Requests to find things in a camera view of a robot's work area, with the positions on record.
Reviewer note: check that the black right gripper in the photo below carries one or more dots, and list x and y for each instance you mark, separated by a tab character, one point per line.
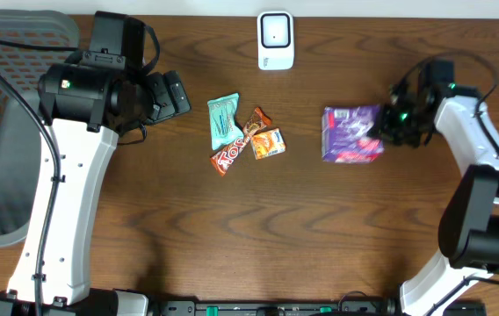
383	127

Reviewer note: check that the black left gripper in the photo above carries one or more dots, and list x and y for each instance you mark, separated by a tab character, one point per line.
177	96

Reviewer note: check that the teal snack wrapper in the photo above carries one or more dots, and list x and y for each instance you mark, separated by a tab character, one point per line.
223	127

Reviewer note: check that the red purple snack packet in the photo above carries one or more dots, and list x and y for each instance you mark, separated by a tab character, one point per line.
345	135

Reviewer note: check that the red Top chocolate bar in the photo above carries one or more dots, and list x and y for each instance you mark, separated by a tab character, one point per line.
225	157

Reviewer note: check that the small orange juice box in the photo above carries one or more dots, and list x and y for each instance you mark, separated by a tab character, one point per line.
267	144

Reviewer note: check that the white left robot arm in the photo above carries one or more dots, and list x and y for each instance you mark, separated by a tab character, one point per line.
86	108

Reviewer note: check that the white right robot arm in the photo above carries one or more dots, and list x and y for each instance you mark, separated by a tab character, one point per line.
468	232

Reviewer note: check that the grey plastic mesh basket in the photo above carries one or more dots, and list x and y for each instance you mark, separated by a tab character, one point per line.
30	42

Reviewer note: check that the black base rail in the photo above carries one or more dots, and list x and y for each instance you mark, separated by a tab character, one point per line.
190	308

